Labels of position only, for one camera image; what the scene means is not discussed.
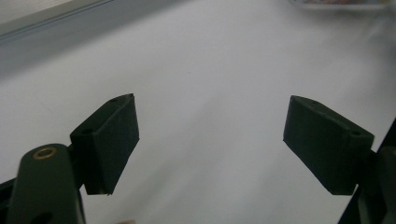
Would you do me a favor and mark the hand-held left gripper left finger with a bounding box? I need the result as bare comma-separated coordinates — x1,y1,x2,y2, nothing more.
69,92,140,196

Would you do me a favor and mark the grey metal rail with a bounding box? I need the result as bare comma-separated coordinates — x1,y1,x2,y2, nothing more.
0,0,188,78

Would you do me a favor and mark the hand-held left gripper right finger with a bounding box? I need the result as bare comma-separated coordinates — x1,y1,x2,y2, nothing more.
282,94,375,196

